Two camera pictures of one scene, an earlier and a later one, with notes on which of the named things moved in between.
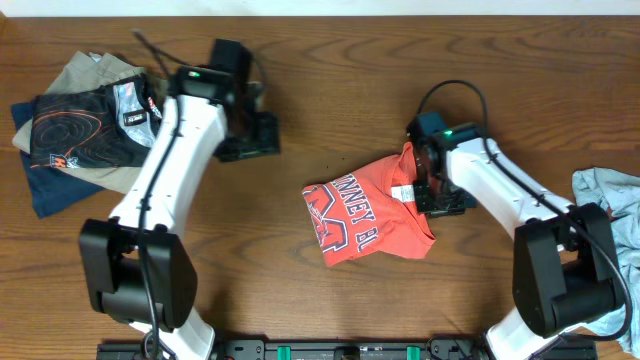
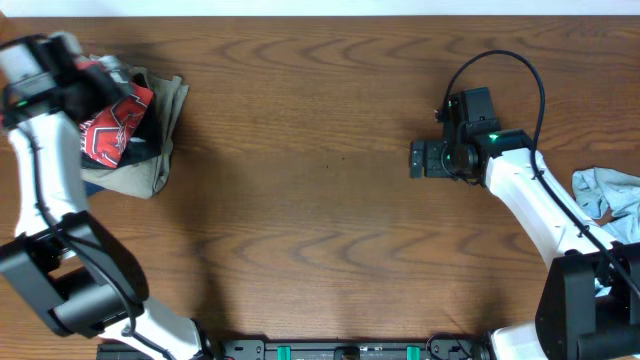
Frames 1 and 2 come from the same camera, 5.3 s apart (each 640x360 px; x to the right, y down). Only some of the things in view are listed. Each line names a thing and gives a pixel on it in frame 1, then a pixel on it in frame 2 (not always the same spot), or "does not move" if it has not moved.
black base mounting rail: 342,349 does not move
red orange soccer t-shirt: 372,209 -> 103,138
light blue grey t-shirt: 618,192 does not move
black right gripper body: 436,198 -> 440,160
